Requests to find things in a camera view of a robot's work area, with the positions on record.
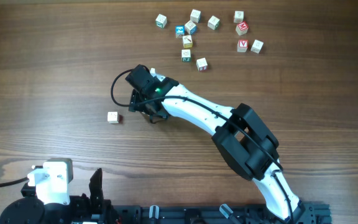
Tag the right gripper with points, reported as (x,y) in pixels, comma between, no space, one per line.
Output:
(136,105)

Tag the plain wooden block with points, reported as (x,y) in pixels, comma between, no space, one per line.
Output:
(113,117)

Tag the green envelope block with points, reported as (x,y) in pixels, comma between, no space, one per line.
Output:
(186,55)

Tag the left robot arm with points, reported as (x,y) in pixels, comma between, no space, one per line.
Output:
(82,209)

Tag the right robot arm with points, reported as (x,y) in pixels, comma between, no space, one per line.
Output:
(246,144)

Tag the red-edged bottom block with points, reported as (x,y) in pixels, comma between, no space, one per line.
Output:
(201,64)

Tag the yellow hammer block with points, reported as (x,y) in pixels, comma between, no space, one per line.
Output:
(187,41)

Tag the blue letter block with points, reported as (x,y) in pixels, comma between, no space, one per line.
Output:
(179,31)

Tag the green-edged block far left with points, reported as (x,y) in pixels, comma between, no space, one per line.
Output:
(161,21)

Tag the green-edged block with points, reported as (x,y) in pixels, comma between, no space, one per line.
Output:
(161,21)
(213,22)

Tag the blue-edged round-symbol block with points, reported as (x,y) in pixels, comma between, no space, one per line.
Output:
(190,27)

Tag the plain block top centre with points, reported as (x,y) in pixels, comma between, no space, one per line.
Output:
(195,16)

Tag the green-edged block top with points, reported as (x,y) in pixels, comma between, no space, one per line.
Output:
(213,22)

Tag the red A block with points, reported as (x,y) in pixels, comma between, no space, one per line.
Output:
(242,45)

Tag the red M block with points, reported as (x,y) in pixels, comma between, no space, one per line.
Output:
(242,28)

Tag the plain block far right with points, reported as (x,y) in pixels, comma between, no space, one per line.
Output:
(257,46)

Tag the plain block top right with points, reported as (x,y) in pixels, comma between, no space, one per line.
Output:
(238,16)

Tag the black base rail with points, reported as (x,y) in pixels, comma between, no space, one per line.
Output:
(306,213)

